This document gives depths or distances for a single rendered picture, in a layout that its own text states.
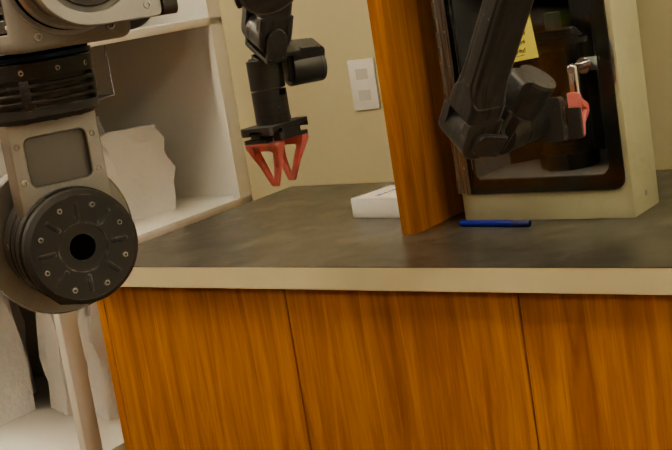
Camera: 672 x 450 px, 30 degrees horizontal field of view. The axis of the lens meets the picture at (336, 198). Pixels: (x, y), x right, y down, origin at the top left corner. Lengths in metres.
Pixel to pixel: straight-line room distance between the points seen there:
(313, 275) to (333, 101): 0.87
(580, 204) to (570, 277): 0.32
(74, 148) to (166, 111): 1.64
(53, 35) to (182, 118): 1.82
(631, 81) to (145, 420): 1.13
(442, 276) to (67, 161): 0.66
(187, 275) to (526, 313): 0.65
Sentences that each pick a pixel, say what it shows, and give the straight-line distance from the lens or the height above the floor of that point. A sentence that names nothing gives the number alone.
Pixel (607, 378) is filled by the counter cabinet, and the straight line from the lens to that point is 1.92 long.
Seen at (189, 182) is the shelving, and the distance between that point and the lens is 3.20.
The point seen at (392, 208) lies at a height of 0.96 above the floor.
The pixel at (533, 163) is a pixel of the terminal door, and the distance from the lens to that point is 2.16.
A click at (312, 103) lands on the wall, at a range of 2.92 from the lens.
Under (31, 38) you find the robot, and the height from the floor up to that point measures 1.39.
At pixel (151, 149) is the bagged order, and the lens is 3.01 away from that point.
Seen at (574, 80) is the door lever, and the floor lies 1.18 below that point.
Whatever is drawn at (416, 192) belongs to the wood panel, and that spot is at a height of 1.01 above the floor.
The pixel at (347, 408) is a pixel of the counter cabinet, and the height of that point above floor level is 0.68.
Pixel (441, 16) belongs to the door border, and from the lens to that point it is 2.20.
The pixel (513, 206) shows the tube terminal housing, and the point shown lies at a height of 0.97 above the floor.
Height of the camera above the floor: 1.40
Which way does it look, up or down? 10 degrees down
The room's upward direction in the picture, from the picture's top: 9 degrees counter-clockwise
